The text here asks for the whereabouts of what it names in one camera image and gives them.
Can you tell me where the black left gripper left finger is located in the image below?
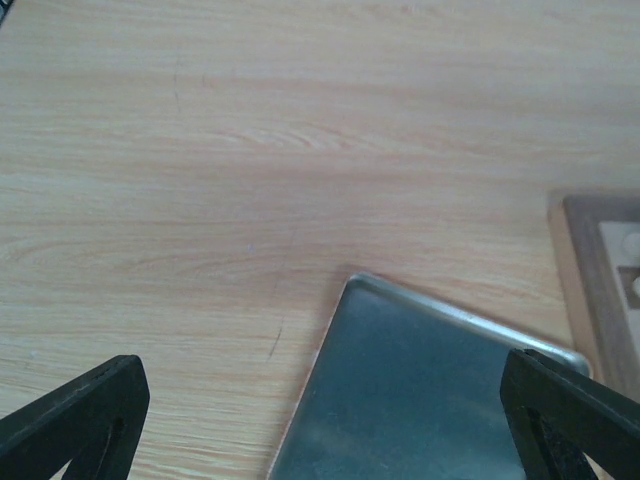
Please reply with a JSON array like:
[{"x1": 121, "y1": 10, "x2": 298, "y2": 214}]
[{"x1": 1, "y1": 355, "x2": 150, "y2": 479}]

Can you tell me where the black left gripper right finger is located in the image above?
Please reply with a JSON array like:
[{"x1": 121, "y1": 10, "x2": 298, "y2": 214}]
[{"x1": 500, "y1": 349, "x2": 639, "y2": 479}]

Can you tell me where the metal tin tray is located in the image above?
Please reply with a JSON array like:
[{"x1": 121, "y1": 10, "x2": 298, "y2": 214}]
[{"x1": 267, "y1": 272, "x2": 591, "y2": 479}]

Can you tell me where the wooden chess board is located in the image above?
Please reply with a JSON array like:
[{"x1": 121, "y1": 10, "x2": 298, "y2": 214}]
[{"x1": 548, "y1": 189, "x2": 639, "y2": 401}]

